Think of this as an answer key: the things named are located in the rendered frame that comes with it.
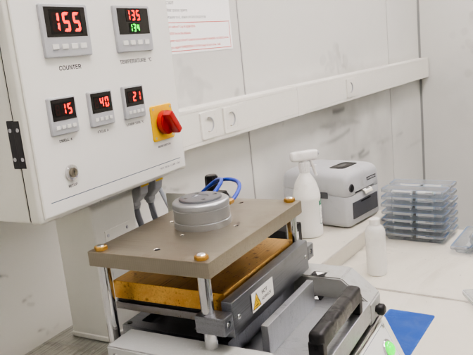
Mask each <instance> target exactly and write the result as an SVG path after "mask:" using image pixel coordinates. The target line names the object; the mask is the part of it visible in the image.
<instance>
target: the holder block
mask: <svg viewBox="0 0 473 355"><path fill-rule="evenodd" d="M293 293H294V284H292V285H291V286H290V287H289V288H288V289H287V290H286V291H285V292H284V293H283V294H281V295H280V296H279V297H278V298H277V299H276V300H275V301H274V302H273V303H272V304H271V305H270V306H269V307H268V308H267V309H266V310H264V311H263V312H262V313H261V314H260V315H259V316H258V317H257V318H256V319H255V320H254V321H253V322H252V323H251V324H250V325H249V326H248V327H247V328H246V329H245V330H244V331H243V332H242V333H241V334H240V335H239V336H238V337H237V338H232V337H219V336H217V338H218V344H223V345H228V346H232V347H240V348H244V347H245V346H246V345H247V344H248V343H249V342H250V341H251V340H252V339H253V338H254V337H255V336H256V335H257V334H258V333H259V332H260V331H261V325H262V324H263V323H264V322H265V321H266V320H267V319H268V318H269V317H270V316H271V315H272V314H273V313H274V312H275V311H276V310H277V309H278V308H279V307H280V306H281V305H282V304H283V303H284V302H285V301H286V300H287V299H288V298H289V297H290V296H291V295H292V294H293ZM122 327H123V332H124V334H125V333H126V332H127V331H129V330H131V329H134V330H142V331H147V332H154V333H158V334H163V335H170V336H175V337H183V338H187V339H191V340H199V341H204V342H205V340H204V334H202V333H197V332H196V324H195V320H192V319H187V318H178V317H174V316H164V315H160V314H154V313H146V312H140V313H138V314H137V315H136V316H134V317H133V318H131V319H129V320H128V321H127V322H125V323H123V324H122Z"/></svg>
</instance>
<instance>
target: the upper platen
mask: <svg viewBox="0 0 473 355"><path fill-rule="evenodd" d="M290 245H292V239H277V238H266V239H265V240H263V241H262V242H261V243H260V244H258V245H257V246H255V247H254V248H252V249H251V250H250V251H248V252H247V253H245V254H244V255H243V256H242V257H240V258H239V259H237V260H236V261H235V262H234V263H232V264H230V265H229V266H227V267H226V268H225V269H224V270H222V271H221V272H219V273H218V274H217V275H215V276H214V277H213V278H211V284H212V291H213V302H214V309H215V310H216V311H222V307H221V301H222V300H223V299H225V298H226V297H228V296H229V295H230V294H231V293H232V292H233V291H234V290H236V289H237V288H238V287H240V286H241V285H242V284H244V283H245V281H247V280H248V279H249V278H251V277H252V276H253V275H255V274H256V273H257V272H258V271H259V270H260V269H262V268H263V267H264V266H266V265H267V264H268V263H269V262H271V260H273V259H274V258H275V257H277V256H278V255H279V254H281V253H282V252H283V251H284V250H285V249H286V248H288V247H289V246H290ZM113 284H114V290H115V297H117V298H118V299H119V300H117V301H116V304H117V308H119V309H127V310H133V311H141V312H146V313H154V314H160V315H164V316H174V317H178V318H187V319H192V320H195V315H196V314H197V313H199V312H200V311H201V306H200V300H199V293H198V283H197V278H191V277H184V276H178V275H166V274H159V273H147V272H141V271H134V270H130V271H128V272H127V273H125V274H123V275H121V276H120V277H118V278H116V279H114V280H113Z"/></svg>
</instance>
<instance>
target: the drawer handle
mask: <svg viewBox="0 0 473 355"><path fill-rule="evenodd" d="M361 313H362V295H361V292H360V288H359V287H358V286H354V285H349V286H347V288H346V289H345V290H344V291H343V292H342V293H341V295H340V296H339V297H338V299H337V300H336V301H335V302H334V303H333V304H332V305H331V307H330V308H329V309H328V310H327V312H326V313H325V314H324V315H323V317H321V319H320V320H319V321H318V322H317V324H316V325H315V326H314V327H313V329H312V330H311V331H310V332H309V335H308V339H309V342H308V351H309V355H327V346H328V345H329V343H330V342H331V341H332V340H333V339H334V337H335V336H336V334H337V333H338V331H339V330H340V329H341V327H342V326H343V324H344V323H345V322H346V321H347V320H348V318H349V317H350V315H351V314H355V315H361Z"/></svg>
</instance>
